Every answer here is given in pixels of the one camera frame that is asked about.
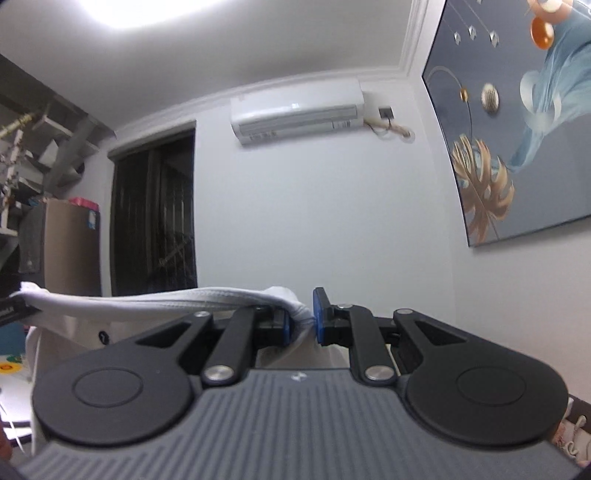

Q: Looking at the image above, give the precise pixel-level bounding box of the white t-shirt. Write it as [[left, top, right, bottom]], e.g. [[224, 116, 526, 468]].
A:
[[8, 280, 352, 462]]

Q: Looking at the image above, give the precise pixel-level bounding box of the wall shelf with items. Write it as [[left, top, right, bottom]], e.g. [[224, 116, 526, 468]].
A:
[[1, 56, 114, 264]]

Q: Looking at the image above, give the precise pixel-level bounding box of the white air conditioner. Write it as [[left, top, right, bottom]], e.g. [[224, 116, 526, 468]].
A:
[[230, 79, 365, 145]]

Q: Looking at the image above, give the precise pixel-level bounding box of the dark window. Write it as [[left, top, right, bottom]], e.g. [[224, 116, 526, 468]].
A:
[[109, 126, 198, 296]]

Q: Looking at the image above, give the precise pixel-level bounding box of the cardboard box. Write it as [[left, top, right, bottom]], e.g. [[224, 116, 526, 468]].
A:
[[42, 199, 101, 296]]

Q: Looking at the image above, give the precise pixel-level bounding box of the wall picture with leaves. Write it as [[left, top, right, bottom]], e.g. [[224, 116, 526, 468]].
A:
[[422, 1, 590, 247]]

